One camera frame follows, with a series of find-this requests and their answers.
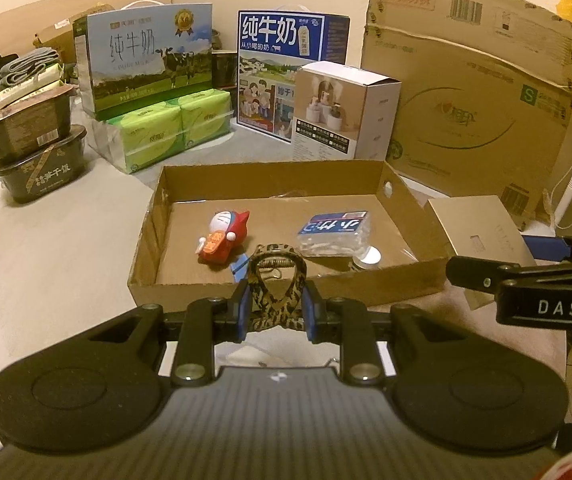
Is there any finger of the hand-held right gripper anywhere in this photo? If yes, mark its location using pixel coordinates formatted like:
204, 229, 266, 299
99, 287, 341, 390
446, 255, 572, 296
521, 232, 572, 263

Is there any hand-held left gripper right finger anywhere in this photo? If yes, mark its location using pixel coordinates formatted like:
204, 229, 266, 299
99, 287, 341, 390
301, 280, 467, 388

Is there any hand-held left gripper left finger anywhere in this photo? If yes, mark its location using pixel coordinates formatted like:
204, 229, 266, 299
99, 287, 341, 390
88, 277, 254, 388

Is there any leopard print hair claw clip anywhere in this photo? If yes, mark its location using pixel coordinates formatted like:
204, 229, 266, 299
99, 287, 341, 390
246, 242, 309, 333

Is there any small gold box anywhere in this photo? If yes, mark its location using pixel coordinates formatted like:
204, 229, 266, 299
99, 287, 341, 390
426, 195, 539, 311

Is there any red and white cat figurine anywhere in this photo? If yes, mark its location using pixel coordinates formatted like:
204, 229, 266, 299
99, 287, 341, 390
195, 208, 251, 264

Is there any green and white jar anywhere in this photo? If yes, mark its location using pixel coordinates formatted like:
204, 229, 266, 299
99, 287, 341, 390
351, 245, 384, 272

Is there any shallow cardboard tray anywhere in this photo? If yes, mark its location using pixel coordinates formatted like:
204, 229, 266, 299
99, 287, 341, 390
127, 160, 449, 311

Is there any large brown cardboard box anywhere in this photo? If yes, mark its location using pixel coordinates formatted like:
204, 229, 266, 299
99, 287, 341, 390
361, 0, 572, 218

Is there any white humidifier box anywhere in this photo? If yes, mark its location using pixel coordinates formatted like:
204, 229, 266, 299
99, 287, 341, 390
291, 60, 402, 162

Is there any green tissue pack bundle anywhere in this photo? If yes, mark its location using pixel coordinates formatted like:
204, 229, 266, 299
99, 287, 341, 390
91, 87, 234, 176

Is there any small dark box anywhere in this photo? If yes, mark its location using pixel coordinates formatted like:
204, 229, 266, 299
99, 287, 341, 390
211, 50, 239, 88

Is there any blue milk carton box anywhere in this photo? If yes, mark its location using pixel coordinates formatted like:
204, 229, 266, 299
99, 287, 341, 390
236, 9, 352, 146

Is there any green landscape milk carton box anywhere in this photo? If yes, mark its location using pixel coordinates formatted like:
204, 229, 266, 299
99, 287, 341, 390
73, 2, 214, 121

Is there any stack of pale packets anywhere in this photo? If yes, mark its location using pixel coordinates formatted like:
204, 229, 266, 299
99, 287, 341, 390
0, 62, 64, 111

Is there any folded grey cloth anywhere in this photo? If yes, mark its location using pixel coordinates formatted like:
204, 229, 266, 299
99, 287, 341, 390
0, 47, 61, 86

